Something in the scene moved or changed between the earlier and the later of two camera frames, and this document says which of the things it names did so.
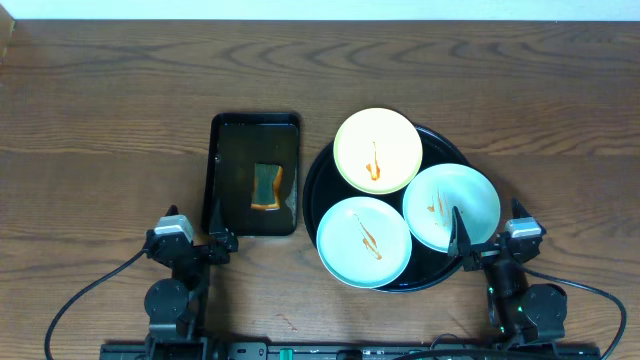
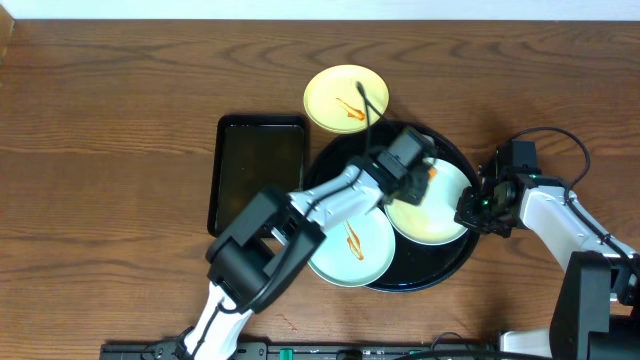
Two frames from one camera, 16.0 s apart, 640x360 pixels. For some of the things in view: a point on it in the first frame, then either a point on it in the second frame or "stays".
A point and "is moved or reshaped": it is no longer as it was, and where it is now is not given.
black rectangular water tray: [254, 166] stays
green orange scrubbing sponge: [267, 187] to [432, 173]
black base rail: [345, 351] stays
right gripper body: [483, 255] to [484, 214]
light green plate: [429, 203] is moved or reshaped
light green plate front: [363, 242] is moved or reshaped
